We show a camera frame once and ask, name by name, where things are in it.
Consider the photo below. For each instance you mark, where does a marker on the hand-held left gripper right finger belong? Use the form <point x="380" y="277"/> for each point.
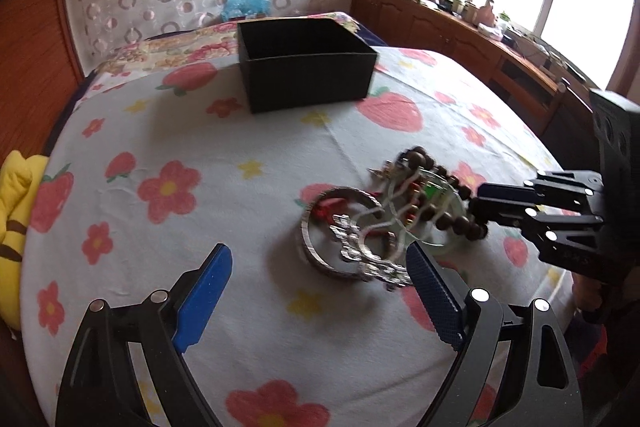
<point x="435" y="297"/>

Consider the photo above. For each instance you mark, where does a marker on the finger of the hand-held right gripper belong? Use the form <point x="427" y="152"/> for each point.
<point x="505" y="193"/>
<point x="500" y="212"/>

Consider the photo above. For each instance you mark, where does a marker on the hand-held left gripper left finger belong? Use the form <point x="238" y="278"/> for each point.
<point x="205" y="287"/>

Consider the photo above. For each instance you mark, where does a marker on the green jade bangle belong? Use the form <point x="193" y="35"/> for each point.
<point x="447" y="234"/>

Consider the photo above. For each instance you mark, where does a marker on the silver bangle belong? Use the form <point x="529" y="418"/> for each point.
<point x="312" y="252"/>

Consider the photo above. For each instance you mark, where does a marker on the black cardboard box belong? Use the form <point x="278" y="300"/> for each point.
<point x="305" y="72"/>

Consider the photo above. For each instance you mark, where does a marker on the person's right hand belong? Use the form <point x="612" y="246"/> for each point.
<point x="590" y="299"/>

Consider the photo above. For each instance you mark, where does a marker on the strawberry print bedsheet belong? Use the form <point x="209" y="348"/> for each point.
<point x="225" y="167"/>

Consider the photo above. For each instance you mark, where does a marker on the wooden cabinet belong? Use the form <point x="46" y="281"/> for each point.
<point x="440" y="32"/>

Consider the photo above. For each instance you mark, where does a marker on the pink bottle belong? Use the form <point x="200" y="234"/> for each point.
<point x="487" y="13"/>

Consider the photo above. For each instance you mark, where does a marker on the yellow plush toy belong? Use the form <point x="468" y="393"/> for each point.
<point x="20" y="207"/>

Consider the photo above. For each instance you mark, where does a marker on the navy blanket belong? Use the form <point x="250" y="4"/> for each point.
<point x="372" y="34"/>

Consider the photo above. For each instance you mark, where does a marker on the floral quilt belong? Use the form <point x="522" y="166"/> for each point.
<point x="170" y="49"/>

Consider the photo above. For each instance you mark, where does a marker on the blue plastic packet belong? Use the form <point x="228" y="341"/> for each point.
<point x="245" y="6"/>

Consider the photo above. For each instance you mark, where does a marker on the wooden headboard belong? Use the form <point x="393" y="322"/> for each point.
<point x="35" y="32"/>

